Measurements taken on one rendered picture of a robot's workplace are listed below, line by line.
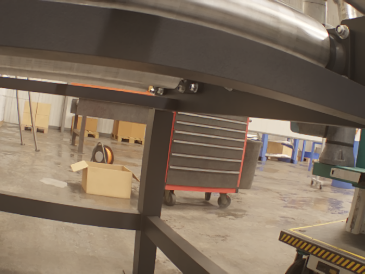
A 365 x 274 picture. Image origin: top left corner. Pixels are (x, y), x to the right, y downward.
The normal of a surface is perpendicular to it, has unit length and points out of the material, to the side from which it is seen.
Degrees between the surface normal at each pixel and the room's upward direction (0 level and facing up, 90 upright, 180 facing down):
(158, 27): 90
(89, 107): 90
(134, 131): 90
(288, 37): 104
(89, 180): 90
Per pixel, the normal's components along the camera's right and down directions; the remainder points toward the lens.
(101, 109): 0.44, 0.08
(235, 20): 0.33, 0.41
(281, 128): -0.01, 0.02
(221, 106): -0.91, -0.12
